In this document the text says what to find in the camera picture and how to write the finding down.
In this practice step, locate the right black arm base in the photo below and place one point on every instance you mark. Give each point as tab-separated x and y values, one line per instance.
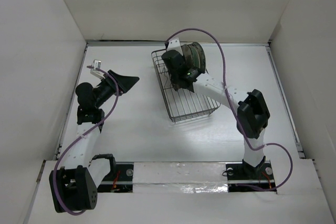
236	176

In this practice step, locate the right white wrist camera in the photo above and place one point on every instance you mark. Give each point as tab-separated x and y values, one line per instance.
174	44

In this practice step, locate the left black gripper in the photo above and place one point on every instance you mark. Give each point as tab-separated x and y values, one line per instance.
125	82

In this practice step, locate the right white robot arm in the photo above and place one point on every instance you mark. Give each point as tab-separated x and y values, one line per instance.
249	109

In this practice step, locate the grey wire dish rack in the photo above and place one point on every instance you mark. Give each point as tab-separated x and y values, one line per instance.
181	105

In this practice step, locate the brown striped rim plate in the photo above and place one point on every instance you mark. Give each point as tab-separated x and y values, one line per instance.
179	82

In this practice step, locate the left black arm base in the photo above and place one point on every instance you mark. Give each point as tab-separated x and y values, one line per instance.
120	181

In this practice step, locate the blue floral white plate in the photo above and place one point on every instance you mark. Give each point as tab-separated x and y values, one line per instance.
201	54

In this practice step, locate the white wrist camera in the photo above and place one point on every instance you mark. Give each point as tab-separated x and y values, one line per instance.
174	44
96	67

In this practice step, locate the dark rim cream plate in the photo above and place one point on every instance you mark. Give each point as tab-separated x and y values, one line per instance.
187	53

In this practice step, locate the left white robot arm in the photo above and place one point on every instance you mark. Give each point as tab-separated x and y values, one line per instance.
75	179

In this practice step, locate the light green glass plate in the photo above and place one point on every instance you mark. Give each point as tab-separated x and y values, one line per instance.
196	60

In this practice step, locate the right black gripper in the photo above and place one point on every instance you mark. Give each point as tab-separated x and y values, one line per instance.
182	57

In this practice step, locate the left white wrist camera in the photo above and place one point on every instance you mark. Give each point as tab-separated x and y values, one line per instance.
96	67

